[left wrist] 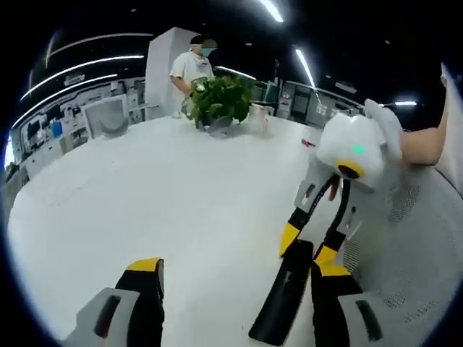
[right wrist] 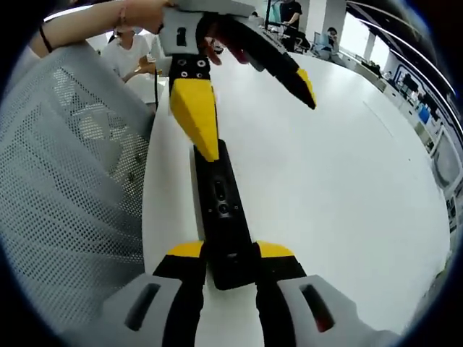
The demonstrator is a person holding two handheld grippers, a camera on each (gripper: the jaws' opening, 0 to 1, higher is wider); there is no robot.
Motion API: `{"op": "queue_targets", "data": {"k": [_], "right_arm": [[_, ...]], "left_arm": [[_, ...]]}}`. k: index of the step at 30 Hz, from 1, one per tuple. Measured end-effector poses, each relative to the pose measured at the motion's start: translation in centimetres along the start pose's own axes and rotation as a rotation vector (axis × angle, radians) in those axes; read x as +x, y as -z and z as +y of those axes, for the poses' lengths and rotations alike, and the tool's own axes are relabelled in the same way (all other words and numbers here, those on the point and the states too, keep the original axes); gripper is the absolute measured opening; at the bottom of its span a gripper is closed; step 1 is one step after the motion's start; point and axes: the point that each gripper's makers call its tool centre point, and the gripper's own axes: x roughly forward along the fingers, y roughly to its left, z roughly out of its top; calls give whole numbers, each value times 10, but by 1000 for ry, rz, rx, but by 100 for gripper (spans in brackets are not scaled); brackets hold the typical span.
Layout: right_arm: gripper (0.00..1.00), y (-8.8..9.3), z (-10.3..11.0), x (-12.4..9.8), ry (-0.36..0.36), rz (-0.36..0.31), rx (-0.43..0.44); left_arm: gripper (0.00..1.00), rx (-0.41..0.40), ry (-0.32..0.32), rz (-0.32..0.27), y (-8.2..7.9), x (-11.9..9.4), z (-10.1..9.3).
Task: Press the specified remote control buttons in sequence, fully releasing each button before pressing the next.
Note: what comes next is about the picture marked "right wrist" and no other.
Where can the black remote control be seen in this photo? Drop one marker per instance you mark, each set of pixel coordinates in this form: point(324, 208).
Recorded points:
point(224, 231)

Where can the white cabinet row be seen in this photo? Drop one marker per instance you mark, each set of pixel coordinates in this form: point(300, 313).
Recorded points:
point(445, 159)

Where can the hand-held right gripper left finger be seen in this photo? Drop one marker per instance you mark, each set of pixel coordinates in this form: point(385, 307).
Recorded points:
point(181, 278)

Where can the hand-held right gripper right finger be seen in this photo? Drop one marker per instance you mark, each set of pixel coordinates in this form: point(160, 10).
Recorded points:
point(278, 274)

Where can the person's left hand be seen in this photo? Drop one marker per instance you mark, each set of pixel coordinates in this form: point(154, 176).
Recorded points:
point(144, 16)

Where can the grey mesh office chair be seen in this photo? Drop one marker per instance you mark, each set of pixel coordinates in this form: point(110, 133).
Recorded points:
point(54, 180)

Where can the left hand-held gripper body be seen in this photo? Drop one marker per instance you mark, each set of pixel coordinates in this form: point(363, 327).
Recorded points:
point(168, 25)

